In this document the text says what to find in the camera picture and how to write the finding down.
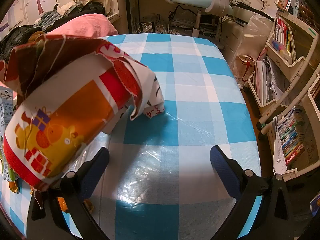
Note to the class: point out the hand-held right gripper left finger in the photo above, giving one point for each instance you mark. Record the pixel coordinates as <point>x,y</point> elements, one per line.
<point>96,172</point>

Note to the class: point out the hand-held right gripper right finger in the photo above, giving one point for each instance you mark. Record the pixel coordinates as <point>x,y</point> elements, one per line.
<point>225,172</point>

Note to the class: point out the red orange printed snack bag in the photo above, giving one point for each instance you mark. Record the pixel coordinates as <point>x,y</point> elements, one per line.
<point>75,100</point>

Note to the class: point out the white green milk carton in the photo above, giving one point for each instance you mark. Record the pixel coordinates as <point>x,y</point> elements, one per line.
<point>5,110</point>

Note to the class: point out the white shelf cart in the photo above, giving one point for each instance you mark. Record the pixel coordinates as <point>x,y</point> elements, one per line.
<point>266,108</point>

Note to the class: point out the stack of colourful books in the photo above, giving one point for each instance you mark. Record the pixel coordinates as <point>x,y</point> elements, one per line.
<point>291,135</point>

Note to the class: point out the blue checked plastic tablecloth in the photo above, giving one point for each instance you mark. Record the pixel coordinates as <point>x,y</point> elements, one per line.
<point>190,92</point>

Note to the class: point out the blue printed packet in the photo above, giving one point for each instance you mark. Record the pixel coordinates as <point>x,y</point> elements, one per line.
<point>315,203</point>

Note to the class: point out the stack of papers and folders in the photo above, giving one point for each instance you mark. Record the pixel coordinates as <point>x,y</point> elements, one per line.
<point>265,80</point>

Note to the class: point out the white drawer cabinet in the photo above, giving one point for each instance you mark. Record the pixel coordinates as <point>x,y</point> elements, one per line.
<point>230,32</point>

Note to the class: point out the large clear plastic bag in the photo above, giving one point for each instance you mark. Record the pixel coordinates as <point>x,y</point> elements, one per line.
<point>257,32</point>

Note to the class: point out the pink blanket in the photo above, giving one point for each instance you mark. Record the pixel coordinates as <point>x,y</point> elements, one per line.
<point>87,26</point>

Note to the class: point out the brown fur cloth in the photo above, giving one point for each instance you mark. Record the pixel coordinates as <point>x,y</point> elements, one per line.
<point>36,34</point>

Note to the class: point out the row of red white books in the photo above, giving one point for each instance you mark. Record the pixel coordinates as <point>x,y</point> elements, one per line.
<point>283,33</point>

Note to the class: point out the black puffer jacket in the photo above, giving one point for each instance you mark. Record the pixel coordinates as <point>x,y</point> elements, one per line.
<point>15,36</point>

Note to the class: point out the pile of magazines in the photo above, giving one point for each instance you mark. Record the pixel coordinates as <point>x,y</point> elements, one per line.
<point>162,25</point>

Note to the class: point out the blue grey clothes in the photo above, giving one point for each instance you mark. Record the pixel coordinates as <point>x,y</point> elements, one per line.
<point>50,17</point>

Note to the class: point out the dark clothing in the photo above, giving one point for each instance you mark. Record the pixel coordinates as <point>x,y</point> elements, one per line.
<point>92,8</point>

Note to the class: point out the white garment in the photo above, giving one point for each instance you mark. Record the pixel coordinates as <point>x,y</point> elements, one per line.
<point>66,7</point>

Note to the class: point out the white side desk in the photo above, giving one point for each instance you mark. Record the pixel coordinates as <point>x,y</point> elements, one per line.
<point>250,2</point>

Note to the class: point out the black picture frame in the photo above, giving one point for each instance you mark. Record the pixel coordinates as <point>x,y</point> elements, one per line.
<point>132,12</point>

